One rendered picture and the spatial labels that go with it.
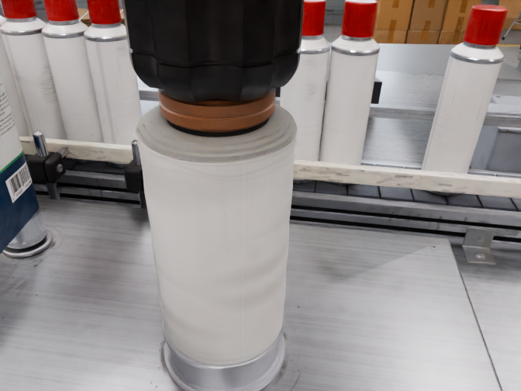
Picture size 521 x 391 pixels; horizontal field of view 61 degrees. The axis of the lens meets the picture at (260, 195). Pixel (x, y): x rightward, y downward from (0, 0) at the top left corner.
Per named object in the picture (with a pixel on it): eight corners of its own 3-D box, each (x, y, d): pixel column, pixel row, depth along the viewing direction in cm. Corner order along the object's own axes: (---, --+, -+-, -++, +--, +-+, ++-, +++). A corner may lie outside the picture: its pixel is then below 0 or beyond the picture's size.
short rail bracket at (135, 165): (132, 235, 53) (117, 144, 46) (141, 220, 55) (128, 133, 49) (158, 237, 52) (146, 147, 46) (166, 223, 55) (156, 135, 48)
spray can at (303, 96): (274, 181, 54) (282, 1, 43) (278, 162, 58) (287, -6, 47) (316, 185, 54) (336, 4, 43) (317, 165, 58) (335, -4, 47)
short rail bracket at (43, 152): (43, 225, 54) (16, 136, 47) (69, 198, 59) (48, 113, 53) (68, 228, 53) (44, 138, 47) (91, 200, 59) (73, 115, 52)
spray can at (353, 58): (316, 183, 54) (336, 3, 43) (318, 164, 58) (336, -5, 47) (360, 187, 53) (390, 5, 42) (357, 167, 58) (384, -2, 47)
